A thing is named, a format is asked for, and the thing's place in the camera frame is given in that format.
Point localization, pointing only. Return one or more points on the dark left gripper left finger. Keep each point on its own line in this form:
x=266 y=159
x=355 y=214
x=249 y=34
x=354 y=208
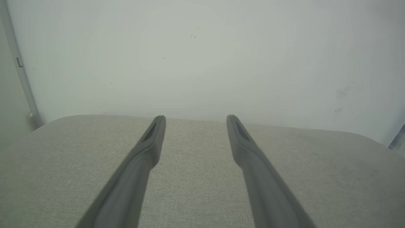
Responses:
x=133 y=183

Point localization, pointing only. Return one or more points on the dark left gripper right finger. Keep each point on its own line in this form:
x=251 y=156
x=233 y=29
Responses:
x=265 y=190

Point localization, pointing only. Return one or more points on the white wall conduit pipe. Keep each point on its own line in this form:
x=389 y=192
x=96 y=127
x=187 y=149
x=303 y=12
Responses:
x=26 y=85

